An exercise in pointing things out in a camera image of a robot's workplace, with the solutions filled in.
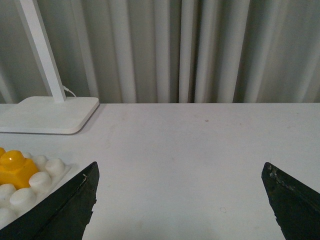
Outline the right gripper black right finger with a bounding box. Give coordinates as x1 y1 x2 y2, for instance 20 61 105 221
261 162 320 240

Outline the white lamp cable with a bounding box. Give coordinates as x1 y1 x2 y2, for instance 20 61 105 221
62 85 77 98

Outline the yellow two-stud toy block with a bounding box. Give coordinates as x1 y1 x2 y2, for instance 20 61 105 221
0 147 39 190

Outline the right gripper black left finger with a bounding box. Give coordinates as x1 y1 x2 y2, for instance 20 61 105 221
0 161 99 240

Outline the white studded base plate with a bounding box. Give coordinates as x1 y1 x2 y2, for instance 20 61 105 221
0 152 71 229

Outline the white desk lamp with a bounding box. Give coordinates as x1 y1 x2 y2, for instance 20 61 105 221
0 0 100 135

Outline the grey pleated curtain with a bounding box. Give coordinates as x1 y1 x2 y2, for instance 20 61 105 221
0 0 320 104

